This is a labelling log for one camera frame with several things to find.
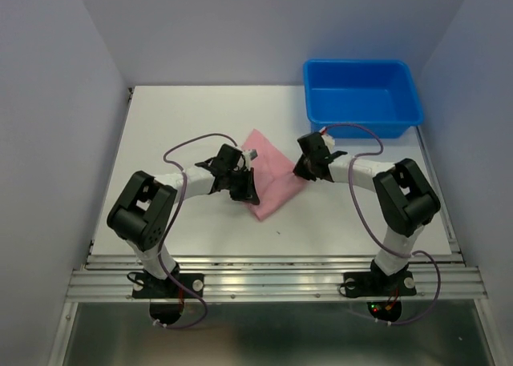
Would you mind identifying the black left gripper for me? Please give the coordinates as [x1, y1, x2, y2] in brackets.
[225, 167, 259, 205]

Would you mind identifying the pink t-shirt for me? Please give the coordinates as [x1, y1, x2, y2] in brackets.
[243, 129, 307, 222]

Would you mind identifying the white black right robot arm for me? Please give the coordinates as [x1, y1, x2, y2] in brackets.
[293, 131, 441, 294]

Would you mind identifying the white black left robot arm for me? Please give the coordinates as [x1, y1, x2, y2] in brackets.
[107, 144, 260, 297]

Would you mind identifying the blue plastic bin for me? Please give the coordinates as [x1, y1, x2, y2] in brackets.
[303, 59, 424, 139]

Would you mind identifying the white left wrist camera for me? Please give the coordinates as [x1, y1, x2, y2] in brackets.
[241, 149, 258, 170]

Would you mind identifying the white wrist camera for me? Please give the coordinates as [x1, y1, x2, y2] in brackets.
[241, 149, 258, 170]
[321, 133, 335, 149]

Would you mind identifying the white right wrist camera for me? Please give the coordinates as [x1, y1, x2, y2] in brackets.
[321, 133, 335, 149]

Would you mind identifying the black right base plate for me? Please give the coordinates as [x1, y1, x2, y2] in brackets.
[340, 271, 417, 300]

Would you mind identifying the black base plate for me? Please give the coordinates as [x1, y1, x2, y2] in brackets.
[127, 271, 204, 300]
[340, 271, 417, 300]

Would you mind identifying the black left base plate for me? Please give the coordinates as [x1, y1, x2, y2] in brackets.
[127, 271, 204, 300]

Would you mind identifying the aluminium mounting rail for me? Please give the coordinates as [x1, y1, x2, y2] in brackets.
[66, 254, 487, 304]

